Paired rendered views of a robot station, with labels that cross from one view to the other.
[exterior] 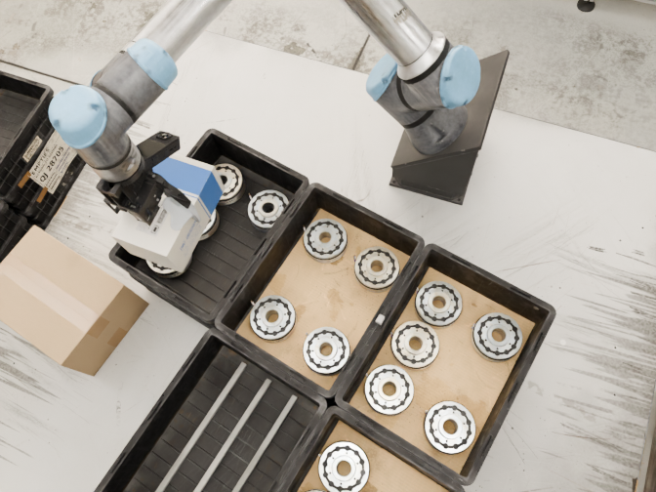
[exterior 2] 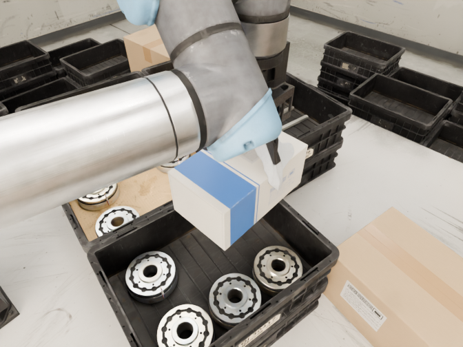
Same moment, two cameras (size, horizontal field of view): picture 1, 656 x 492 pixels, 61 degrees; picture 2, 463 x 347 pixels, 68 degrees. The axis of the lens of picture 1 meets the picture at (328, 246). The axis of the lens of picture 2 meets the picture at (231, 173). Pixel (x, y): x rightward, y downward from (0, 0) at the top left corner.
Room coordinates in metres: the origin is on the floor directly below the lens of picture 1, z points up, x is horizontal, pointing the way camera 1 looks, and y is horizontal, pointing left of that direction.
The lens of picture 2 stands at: (0.93, 0.36, 1.50)
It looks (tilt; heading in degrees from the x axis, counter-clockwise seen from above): 45 degrees down; 192
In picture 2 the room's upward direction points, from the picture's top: straight up
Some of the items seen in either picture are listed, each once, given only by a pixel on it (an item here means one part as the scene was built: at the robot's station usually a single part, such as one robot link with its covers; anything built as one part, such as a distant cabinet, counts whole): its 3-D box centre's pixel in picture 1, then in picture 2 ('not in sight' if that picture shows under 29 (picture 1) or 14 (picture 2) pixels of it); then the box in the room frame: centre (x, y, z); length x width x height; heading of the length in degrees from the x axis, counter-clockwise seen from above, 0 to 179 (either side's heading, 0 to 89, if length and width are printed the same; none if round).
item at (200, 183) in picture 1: (171, 210); (240, 177); (0.53, 0.29, 1.09); 0.20 x 0.12 x 0.09; 148
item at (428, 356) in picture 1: (415, 344); not in sight; (0.23, -0.15, 0.86); 0.10 x 0.10 x 0.01
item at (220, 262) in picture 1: (217, 228); (214, 269); (0.59, 0.25, 0.87); 0.40 x 0.30 x 0.11; 138
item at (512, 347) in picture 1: (498, 335); not in sight; (0.21, -0.32, 0.86); 0.10 x 0.10 x 0.01
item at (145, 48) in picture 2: not in sight; (184, 54); (-0.47, -0.15, 0.80); 0.40 x 0.30 x 0.20; 150
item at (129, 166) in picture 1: (115, 157); (254, 30); (0.51, 0.30, 1.33); 0.08 x 0.08 x 0.05
